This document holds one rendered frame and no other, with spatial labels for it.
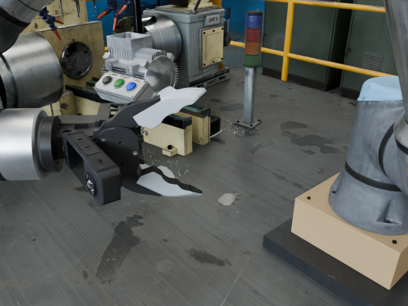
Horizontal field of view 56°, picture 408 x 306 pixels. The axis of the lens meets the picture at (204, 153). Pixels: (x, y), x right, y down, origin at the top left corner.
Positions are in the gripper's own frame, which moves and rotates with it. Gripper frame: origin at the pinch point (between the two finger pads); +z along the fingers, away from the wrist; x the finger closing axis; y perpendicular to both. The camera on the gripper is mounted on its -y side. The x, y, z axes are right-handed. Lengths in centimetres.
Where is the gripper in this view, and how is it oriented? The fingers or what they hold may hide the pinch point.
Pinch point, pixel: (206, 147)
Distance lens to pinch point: 49.7
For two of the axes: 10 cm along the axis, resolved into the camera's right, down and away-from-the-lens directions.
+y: -1.3, -4.8, 8.7
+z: 9.9, -0.3, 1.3
